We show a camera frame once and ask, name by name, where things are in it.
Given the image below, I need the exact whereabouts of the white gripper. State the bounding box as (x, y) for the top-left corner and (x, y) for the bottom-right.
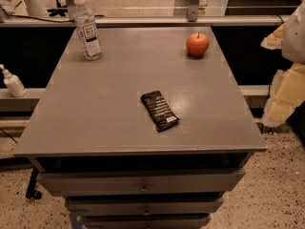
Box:
(260, 1), (305, 127)

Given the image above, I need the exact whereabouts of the red apple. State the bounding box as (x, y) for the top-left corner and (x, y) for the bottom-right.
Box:
(186, 32), (210, 57)

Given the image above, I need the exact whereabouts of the clear plastic water bottle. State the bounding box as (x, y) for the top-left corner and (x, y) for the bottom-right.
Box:
(73, 0), (102, 60)

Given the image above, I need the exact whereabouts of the white spray bottle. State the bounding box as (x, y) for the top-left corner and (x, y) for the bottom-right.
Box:
(0, 65), (27, 97)

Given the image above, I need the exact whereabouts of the black snack bar wrapper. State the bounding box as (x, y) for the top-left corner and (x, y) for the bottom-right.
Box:
(140, 91), (179, 132)

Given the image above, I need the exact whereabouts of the grey drawer cabinet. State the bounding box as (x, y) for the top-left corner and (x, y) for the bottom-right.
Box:
(15, 28), (265, 229)

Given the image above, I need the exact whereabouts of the grey metal post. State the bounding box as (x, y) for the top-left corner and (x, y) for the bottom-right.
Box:
(187, 0), (200, 22)

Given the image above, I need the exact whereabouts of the black cable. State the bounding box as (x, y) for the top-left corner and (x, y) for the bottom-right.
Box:
(6, 13), (106, 23)

